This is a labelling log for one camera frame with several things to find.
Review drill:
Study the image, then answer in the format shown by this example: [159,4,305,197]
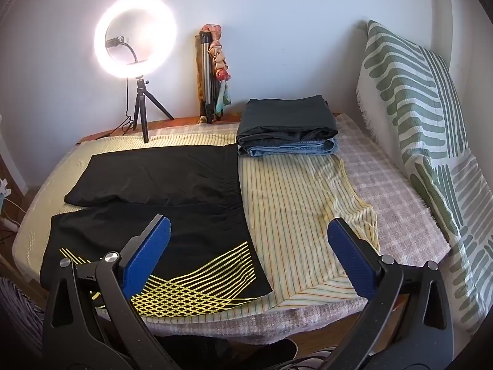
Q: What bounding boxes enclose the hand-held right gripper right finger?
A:
[327,217,455,370]

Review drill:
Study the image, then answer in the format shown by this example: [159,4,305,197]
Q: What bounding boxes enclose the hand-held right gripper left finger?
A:
[40,214,181,370]

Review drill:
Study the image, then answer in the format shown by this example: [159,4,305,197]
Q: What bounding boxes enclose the black pants with yellow lines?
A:
[39,143,273,317]

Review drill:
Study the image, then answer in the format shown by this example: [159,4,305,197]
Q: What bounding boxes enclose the dark grey folded pants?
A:
[236,95,340,148]

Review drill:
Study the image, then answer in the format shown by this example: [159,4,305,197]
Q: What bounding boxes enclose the pink checked blanket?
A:
[142,113,451,345]

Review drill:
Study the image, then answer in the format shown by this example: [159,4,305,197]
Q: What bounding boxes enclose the yellow striped cloth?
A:
[15,121,380,313]

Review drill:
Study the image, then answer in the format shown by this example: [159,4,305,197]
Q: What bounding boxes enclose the folded blue jeans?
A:
[238,137,340,158]

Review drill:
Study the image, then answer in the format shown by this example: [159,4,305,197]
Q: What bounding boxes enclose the striped woven fabric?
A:
[0,277,51,355]

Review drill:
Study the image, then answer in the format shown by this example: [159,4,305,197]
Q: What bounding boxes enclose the small black tripod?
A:
[132,78,176,144]

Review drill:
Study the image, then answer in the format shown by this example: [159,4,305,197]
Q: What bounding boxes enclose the brown wooden board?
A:
[194,35,209,120]

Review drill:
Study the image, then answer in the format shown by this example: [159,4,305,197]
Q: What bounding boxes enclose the green white patterned cushion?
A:
[355,19,493,336]

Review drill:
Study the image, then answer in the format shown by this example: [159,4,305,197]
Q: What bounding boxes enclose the folded silver tripod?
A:
[199,31,222,124]

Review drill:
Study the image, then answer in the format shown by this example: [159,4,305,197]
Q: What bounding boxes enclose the colourful floral scarf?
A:
[204,23,233,118]

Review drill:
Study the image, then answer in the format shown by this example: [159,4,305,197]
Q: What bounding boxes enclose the white cable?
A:
[0,179,20,236]

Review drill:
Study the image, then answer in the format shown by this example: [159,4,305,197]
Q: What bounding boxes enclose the black ring light cable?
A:
[96,79,133,139]

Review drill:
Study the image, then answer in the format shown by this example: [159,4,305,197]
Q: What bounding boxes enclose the white ring light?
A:
[94,0,177,80]

